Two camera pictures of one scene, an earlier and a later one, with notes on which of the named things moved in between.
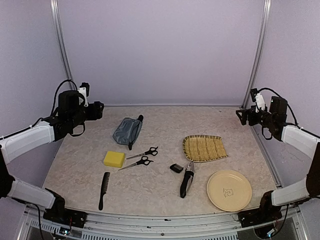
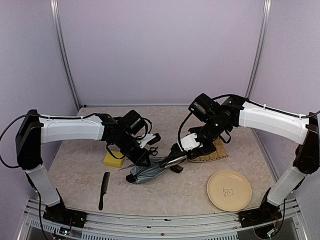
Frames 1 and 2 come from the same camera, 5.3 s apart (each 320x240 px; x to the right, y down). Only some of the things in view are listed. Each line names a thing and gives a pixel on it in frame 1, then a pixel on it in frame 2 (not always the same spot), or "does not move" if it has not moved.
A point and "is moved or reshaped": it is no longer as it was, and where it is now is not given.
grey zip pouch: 128,130 is moved or reshaped
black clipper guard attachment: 176,168 does not move
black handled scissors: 152,151 does not move
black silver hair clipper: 187,179 to 174,161
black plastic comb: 106,177 does not move
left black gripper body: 95,113 to 124,144
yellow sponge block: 114,159 does not move
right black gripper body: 253,120 to 211,148
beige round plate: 229,190 does not move
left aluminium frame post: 61,42 does not move
